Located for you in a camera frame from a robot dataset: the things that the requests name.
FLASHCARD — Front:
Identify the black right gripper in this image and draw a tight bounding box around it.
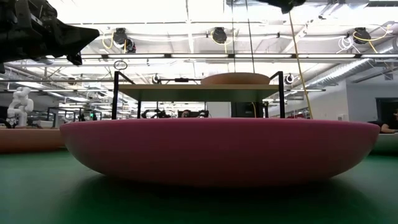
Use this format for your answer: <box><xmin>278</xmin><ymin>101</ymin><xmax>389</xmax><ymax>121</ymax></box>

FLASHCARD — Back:
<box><xmin>257</xmin><ymin>0</ymin><xmax>307</xmax><ymax>15</ymax></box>

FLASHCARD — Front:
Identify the wooden shelf with black legs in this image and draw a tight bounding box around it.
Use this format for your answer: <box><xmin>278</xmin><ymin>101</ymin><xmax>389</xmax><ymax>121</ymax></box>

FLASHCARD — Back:
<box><xmin>111</xmin><ymin>70</ymin><xmax>286</xmax><ymax>119</ymax></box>

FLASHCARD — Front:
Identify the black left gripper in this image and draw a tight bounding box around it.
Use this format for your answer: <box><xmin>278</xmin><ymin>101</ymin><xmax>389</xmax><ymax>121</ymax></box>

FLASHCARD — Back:
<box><xmin>0</xmin><ymin>0</ymin><xmax>101</xmax><ymax>74</ymax></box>

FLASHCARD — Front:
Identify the black cabinet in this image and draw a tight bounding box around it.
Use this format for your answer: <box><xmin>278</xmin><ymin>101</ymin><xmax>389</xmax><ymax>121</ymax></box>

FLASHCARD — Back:
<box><xmin>230</xmin><ymin>101</ymin><xmax>264</xmax><ymax>119</ymax></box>

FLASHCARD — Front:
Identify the white plate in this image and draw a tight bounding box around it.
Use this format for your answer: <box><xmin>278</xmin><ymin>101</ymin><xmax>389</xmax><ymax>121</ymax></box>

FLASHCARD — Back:
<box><xmin>369</xmin><ymin>133</ymin><xmax>398</xmax><ymax>156</ymax></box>

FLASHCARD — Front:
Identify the thin black hanging cable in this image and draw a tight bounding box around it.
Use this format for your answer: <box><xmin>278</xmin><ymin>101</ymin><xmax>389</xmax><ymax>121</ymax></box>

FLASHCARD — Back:
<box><xmin>244</xmin><ymin>0</ymin><xmax>256</xmax><ymax>74</ymax></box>

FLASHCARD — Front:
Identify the long ceiling light bar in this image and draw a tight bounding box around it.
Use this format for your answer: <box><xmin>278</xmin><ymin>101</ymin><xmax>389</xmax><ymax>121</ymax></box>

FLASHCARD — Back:
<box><xmin>43</xmin><ymin>53</ymin><xmax>398</xmax><ymax>60</ymax></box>

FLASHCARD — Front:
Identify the tan orange plate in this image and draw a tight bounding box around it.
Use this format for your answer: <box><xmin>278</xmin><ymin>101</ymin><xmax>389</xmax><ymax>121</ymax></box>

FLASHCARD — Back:
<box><xmin>200</xmin><ymin>72</ymin><xmax>271</xmax><ymax>86</ymax></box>

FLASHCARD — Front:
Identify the salmon orange plate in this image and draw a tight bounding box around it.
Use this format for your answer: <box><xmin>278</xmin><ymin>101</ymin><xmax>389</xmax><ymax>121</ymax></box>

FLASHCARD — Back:
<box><xmin>0</xmin><ymin>128</ymin><xmax>65</xmax><ymax>154</ymax></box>

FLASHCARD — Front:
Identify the yellow hanging cable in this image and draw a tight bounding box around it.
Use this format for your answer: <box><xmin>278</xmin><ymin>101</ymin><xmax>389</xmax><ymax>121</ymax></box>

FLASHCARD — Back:
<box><xmin>288</xmin><ymin>11</ymin><xmax>313</xmax><ymax>119</ymax></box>

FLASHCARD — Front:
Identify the black frame workstation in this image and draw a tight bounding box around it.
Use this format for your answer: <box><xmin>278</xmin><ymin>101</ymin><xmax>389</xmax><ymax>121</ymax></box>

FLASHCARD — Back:
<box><xmin>46</xmin><ymin>107</ymin><xmax>103</xmax><ymax>123</ymax></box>

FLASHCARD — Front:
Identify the large magenta pink plate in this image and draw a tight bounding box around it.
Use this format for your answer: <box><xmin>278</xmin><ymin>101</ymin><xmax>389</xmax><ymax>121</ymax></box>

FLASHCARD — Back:
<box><xmin>59</xmin><ymin>117</ymin><xmax>381</xmax><ymax>187</ymax></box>

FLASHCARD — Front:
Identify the black ceiling cable reel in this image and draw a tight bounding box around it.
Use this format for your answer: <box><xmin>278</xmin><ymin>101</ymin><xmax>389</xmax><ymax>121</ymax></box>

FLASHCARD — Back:
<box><xmin>353</xmin><ymin>27</ymin><xmax>371</xmax><ymax>45</ymax></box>
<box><xmin>211</xmin><ymin>27</ymin><xmax>228</xmax><ymax>45</ymax></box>
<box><xmin>111</xmin><ymin>27</ymin><xmax>137</xmax><ymax>54</ymax></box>

